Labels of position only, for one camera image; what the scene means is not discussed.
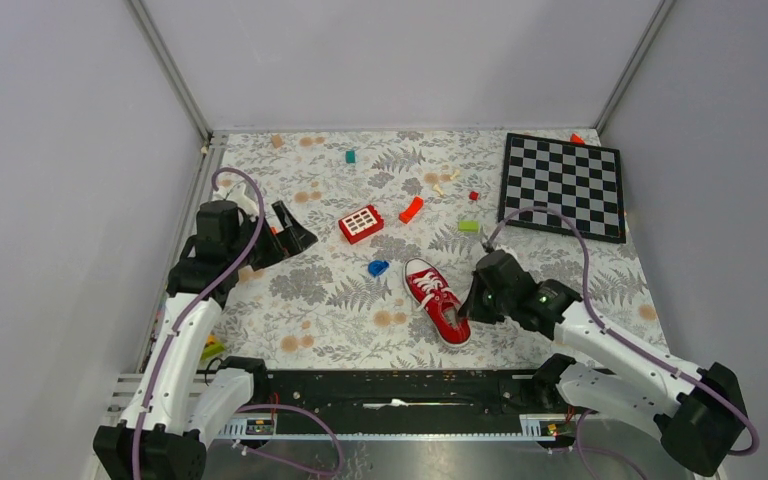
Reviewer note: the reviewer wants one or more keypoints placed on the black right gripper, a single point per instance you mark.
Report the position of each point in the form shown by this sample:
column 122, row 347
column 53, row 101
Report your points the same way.
column 472, row 307

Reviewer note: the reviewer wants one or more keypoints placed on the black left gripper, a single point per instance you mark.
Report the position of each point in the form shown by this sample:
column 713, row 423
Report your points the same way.
column 286, row 243

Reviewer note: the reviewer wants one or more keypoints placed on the red canvas sneaker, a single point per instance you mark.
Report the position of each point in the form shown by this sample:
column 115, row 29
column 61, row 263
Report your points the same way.
column 434, row 296

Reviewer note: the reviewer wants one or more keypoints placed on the blue plastic toy piece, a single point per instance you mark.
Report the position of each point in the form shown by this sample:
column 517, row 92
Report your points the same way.
column 377, row 267

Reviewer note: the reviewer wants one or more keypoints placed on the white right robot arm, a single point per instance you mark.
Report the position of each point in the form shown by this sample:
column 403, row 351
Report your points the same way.
column 696, row 414

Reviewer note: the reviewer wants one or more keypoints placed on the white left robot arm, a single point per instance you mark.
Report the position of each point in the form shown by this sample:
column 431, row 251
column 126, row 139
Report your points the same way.
column 161, row 434

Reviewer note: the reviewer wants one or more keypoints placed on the green rectangular block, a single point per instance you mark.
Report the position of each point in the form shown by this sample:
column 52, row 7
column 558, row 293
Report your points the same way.
column 469, row 226

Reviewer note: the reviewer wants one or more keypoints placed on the red white window brick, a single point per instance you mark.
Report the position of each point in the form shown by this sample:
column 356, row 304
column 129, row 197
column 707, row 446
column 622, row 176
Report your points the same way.
column 361, row 224

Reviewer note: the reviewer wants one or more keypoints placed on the floral patterned table mat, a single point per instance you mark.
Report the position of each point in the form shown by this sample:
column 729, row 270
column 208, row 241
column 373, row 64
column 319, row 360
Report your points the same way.
column 322, row 309

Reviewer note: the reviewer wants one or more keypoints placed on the orange red curved block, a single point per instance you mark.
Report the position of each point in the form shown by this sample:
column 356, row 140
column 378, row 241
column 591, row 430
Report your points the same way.
column 412, row 210

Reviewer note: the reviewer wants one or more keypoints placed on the black grey chessboard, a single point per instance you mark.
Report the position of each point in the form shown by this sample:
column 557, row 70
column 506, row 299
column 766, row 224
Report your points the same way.
column 582, row 182

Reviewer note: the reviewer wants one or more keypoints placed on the yellow green block stack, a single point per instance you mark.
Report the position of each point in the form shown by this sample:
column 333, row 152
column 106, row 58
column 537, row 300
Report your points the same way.
column 212, row 348

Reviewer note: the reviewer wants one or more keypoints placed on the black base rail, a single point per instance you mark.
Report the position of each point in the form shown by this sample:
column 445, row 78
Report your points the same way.
column 405, row 402

